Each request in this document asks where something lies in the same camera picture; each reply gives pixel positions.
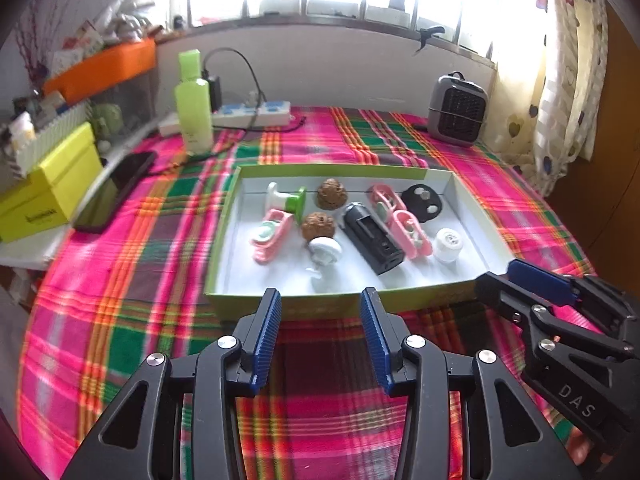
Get white green knob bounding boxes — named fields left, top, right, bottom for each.
left=265, top=181, right=307, bottom=221

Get black window handle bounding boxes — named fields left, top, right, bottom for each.
left=414, top=25, right=445, bottom=56

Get white mushroom knob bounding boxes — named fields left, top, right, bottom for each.
left=306, top=236, right=343, bottom=281

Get dried red branches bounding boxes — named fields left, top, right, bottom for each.
left=15, top=0, right=66, bottom=86

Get heart print curtain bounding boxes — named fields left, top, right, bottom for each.
left=492, top=0, right=608, bottom=198

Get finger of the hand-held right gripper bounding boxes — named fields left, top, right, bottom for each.
left=474, top=271, right=638, bottom=361
left=507, top=259, right=640, bottom=341

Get white round perforated cap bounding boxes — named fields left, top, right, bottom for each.
left=432, top=227, right=462, bottom=265

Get brown wooden cabinet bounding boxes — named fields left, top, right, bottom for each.
left=542, top=0, right=640, bottom=281

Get orange plastic tray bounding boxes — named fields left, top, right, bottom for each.
left=42, top=37, right=157, bottom=103

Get green white cardboard box tray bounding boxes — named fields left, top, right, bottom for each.
left=204, top=162, right=516, bottom=321

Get green pouch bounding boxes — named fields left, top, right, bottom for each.
left=92, top=104, right=123, bottom=136

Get white blue power strip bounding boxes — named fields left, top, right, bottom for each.
left=159, top=100, right=292, bottom=136

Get black oval two-button device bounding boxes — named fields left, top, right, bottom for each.
left=401, top=184, right=443, bottom=223

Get brown walnut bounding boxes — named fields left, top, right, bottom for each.
left=316, top=177, right=349, bottom=209
left=301, top=211, right=337, bottom=241

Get light green bottle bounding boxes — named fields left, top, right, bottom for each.
left=174, top=50, right=215, bottom=157

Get paper cards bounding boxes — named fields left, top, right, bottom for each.
left=52, top=20, right=108, bottom=68

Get pink plastic clip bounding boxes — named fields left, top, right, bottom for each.
left=367, top=184, right=407, bottom=221

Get black smartphone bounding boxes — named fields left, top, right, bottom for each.
left=74, top=151, right=158, bottom=234

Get pink green plaid tablecloth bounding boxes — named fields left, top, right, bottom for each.
left=17, top=105, right=601, bottom=480

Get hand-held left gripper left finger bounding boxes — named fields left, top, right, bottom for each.
left=60, top=287, right=283, bottom=480

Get yellow-green cardboard box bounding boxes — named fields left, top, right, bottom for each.
left=0, top=122, right=103, bottom=243

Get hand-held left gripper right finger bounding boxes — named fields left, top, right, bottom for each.
left=360, top=287, right=586, bottom=480

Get black power adapter with cable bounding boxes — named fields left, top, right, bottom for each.
left=150, top=47, right=308, bottom=176

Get grey white striped box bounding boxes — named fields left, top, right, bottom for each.
left=0, top=105, right=93, bottom=178

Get pink clip with white hook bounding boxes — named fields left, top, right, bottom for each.
left=391, top=210, right=433, bottom=260

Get white gloves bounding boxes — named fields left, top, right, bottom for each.
left=107, top=2, right=151, bottom=41

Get black rectangular holder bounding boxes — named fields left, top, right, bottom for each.
left=341, top=201, right=405, bottom=276

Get small grey heater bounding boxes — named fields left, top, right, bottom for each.
left=427, top=71, right=488, bottom=148

